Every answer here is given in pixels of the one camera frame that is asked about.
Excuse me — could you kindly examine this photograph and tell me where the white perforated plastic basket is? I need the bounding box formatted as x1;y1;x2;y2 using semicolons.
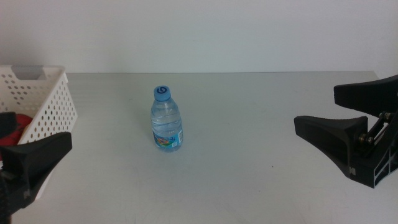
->
0;64;78;200

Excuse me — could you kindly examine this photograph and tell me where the red drink can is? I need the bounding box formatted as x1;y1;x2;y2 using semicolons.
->
0;113;34;161

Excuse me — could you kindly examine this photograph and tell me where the clear water bottle blue cap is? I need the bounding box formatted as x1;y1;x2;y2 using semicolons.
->
150;85;184;153

